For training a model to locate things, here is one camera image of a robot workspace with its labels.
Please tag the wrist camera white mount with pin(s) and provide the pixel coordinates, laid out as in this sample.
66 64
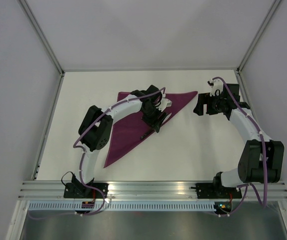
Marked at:
216 86
163 104

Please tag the white slotted cable duct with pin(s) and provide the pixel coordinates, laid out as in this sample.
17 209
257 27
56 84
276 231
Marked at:
142 206

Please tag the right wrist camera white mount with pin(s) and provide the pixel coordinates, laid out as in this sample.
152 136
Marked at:
216 86

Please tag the rear aluminium frame bar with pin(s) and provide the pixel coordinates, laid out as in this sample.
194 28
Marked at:
149 69

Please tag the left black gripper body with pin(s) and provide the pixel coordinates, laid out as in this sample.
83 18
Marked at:
151 115

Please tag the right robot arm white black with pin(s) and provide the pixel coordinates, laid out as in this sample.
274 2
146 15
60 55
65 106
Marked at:
262 157

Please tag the left aluminium frame post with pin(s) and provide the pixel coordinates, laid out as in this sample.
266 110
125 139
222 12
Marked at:
41 35

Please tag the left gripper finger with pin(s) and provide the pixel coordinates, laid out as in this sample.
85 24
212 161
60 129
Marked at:
167 117
157 126

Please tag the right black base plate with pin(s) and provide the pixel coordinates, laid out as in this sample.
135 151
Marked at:
209 191

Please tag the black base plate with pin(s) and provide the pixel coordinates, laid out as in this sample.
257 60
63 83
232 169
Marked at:
88 191
209 191

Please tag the right aluminium frame post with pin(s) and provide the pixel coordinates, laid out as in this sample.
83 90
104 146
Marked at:
258 35

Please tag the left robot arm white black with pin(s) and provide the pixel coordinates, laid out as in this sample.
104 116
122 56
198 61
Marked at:
96 127

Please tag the aluminium frame post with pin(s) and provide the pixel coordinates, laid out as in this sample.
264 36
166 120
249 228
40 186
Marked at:
41 35
258 35

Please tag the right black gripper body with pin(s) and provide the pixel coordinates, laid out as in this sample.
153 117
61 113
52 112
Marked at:
214 104

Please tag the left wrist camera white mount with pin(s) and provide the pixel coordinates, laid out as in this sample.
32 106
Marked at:
163 104

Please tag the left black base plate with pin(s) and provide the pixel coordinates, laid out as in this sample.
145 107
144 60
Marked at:
88 191

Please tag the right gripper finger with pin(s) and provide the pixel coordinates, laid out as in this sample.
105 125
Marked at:
199 109
204 98

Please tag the aluminium mounting rail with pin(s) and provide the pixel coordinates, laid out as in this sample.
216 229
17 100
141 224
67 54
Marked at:
117 190

